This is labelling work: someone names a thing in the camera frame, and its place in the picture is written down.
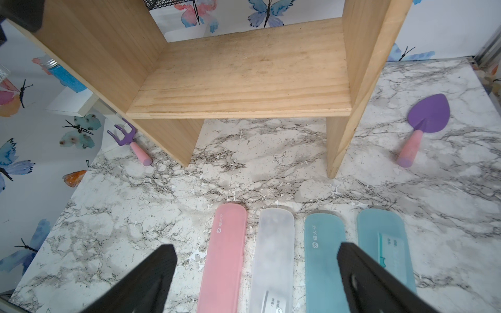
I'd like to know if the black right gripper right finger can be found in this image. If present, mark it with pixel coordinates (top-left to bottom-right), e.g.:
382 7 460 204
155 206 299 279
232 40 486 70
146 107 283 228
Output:
337 242 438 313

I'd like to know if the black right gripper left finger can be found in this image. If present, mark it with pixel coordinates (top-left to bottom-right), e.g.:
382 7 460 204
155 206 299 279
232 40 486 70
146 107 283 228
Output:
83 245 177 312

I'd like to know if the teal pencil case with label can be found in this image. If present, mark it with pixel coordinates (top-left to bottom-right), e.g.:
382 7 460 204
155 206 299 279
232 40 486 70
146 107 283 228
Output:
357 209 417 293

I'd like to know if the pink pencil case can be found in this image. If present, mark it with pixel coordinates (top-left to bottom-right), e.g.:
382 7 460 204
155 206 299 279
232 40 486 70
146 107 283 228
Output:
197 203 247 312

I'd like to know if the clear frosted pencil case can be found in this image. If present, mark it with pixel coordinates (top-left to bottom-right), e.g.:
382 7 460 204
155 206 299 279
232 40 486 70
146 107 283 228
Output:
248 208 295 312

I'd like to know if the wooden two-tier shelf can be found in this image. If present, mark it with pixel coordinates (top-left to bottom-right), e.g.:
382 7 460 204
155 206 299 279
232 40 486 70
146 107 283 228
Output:
1 1 412 178

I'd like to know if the purple pink toy rake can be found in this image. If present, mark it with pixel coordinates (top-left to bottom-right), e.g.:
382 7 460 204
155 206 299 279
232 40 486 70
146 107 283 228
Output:
107 118 153 166

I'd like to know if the purple pink toy trowel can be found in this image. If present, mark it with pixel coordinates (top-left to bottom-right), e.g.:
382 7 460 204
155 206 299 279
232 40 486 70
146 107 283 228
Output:
397 94 450 168

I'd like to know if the white step block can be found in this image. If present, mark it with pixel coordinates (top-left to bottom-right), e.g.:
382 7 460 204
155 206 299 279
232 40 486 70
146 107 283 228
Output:
45 87 99 117

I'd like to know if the blue glitter jar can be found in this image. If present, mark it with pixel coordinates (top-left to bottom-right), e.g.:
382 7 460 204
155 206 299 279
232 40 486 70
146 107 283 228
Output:
39 55 87 93

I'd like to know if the black wire basket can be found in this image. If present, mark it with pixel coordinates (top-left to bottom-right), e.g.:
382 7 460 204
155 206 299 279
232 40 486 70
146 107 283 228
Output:
143 0 190 10

